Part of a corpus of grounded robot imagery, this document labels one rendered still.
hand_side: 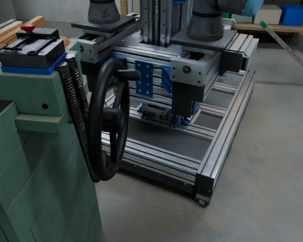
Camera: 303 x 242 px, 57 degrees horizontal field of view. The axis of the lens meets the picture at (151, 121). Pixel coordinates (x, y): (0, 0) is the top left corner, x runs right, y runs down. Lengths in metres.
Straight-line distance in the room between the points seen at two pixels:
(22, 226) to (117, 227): 0.77
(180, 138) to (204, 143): 0.13
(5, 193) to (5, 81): 0.23
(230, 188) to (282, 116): 0.89
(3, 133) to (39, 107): 0.08
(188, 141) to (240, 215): 0.46
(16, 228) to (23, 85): 0.32
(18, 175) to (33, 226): 0.16
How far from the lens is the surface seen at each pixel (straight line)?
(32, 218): 0.78
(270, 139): 2.06
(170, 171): 1.43
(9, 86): 0.63
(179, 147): 1.52
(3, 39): 0.89
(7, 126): 0.63
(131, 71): 0.62
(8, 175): 0.66
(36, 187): 0.77
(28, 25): 0.66
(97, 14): 1.37
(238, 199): 1.61
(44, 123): 0.61
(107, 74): 0.58
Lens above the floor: 1.20
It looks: 36 degrees down
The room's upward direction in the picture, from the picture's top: straight up
